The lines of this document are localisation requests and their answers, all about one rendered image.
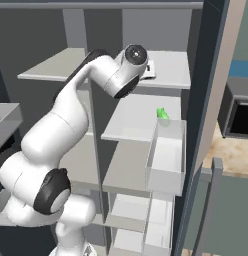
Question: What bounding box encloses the white fridge shelf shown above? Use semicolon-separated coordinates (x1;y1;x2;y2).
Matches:
100;93;182;143
138;50;192;90

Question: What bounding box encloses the small green vegetable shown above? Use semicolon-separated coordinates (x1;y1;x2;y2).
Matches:
156;107;170;120

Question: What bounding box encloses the grey fridge shelf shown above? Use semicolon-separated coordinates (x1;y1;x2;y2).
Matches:
102;139;154;195

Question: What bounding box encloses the dark blue fridge door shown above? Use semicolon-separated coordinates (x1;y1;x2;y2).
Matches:
171;0;248;256

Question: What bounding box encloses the clear fridge bin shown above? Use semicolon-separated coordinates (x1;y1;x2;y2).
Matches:
144;118;187;197

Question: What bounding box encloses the grey freezer shelf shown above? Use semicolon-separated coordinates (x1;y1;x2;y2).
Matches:
17;47;94;83

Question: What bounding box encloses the black oven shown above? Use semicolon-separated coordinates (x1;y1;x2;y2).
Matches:
217;76;248;140

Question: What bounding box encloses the clear fridge drawer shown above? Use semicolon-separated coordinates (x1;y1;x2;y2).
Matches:
107;192;175;256

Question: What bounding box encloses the grey side-by-side fridge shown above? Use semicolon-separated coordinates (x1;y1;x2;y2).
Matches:
0;0;205;256

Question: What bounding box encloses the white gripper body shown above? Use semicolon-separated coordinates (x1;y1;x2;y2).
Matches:
139;71;157;81

